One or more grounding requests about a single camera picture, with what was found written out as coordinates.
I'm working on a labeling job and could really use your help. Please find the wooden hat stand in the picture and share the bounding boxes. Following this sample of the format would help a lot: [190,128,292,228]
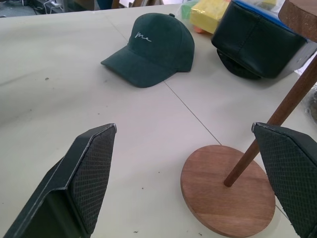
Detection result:
[180,0,317,236]

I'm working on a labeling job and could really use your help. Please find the black leather cap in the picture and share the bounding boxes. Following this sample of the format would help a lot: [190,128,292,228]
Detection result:
[211,1,308,80]

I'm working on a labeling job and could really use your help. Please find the yellow foam block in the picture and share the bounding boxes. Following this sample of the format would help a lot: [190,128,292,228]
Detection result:
[190,0,232,34]

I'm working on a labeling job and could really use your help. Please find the dark crinkled plastic bag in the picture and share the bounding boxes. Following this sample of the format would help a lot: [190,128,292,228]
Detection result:
[306,83,317,119]

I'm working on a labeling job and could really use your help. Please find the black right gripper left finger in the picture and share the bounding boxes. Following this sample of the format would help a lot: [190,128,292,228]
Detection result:
[4,123,117,238]

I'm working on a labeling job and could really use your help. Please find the dark green baseball cap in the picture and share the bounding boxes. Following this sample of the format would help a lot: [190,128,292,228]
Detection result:
[100,12,195,89]

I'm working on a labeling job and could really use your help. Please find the green block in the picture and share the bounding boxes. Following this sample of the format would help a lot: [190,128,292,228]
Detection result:
[181,1,199,20]

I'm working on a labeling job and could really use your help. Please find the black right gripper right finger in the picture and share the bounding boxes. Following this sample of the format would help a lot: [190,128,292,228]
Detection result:
[251,122,317,238]

